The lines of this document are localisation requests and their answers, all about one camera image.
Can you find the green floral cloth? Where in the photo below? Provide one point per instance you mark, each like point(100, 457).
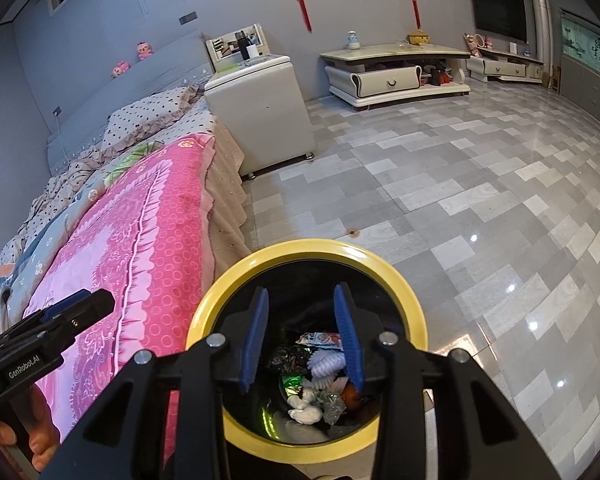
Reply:
point(130, 160)

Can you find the small white card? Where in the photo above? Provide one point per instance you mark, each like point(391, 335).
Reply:
point(513, 47)

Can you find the pink floral blanket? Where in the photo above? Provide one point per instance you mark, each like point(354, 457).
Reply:
point(155, 240)

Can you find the black thermos bottle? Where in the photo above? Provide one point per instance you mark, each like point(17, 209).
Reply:
point(241, 46)

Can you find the grey blue floral quilt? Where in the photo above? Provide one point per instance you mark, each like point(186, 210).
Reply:
point(45, 240)

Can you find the green foil wrapper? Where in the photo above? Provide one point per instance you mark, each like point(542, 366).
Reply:
point(292, 385)

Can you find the dotted bedsheet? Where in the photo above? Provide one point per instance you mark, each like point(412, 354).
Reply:
point(195, 120)

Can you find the grey bed headboard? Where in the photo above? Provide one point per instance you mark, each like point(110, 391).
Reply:
point(130, 95)

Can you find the dark wall switch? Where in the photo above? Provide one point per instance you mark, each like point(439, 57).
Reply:
point(187, 17)

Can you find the white cup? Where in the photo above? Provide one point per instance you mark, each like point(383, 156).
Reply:
point(252, 52)

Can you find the beige bedside cabinet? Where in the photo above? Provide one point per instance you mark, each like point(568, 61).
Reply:
point(270, 115)

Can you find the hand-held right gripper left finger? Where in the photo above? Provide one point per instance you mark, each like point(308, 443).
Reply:
point(255, 340)

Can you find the white figurine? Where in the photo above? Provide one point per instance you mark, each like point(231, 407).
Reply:
point(352, 40)

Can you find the clear plastic wrapper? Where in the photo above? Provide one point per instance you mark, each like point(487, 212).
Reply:
point(334, 405)

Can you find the grey low cabinet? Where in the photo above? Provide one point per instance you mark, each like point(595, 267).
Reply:
point(590, 90)

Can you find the white tissue wad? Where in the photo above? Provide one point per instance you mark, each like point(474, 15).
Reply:
point(305, 407)

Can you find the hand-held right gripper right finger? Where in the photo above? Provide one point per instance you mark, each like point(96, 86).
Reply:
point(350, 340)

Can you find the wall television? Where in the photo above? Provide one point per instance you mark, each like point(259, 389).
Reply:
point(497, 7)

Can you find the red white snack packet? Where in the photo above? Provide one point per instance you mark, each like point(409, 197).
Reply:
point(322, 339)

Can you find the yellow rim trash bin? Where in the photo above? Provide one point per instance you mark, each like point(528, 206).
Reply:
point(305, 247)

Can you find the beige bed skirt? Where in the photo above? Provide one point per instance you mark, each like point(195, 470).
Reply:
point(227, 210)

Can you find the yellow pot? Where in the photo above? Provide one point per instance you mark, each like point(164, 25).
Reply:
point(419, 37)

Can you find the white television stand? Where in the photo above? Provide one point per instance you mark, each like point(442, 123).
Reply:
point(505, 67)

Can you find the dark foil wrapper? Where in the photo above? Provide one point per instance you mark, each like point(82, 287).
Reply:
point(286, 358)

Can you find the white coffee table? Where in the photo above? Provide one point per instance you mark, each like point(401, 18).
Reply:
point(380, 80)

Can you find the white standing air conditioner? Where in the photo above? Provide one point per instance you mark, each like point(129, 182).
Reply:
point(541, 25)

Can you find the pink plush toys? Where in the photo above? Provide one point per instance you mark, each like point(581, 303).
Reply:
point(475, 42)

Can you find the dotted pillow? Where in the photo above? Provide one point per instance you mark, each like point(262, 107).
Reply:
point(145, 120)

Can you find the orange peel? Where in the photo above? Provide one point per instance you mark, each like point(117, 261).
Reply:
point(352, 396)

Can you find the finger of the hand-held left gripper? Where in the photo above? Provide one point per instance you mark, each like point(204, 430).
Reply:
point(92, 307)
point(70, 299)

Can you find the blue calligraphy panel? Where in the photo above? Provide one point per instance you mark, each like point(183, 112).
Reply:
point(585, 42)

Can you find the person's left hand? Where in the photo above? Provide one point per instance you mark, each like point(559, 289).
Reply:
point(47, 425)

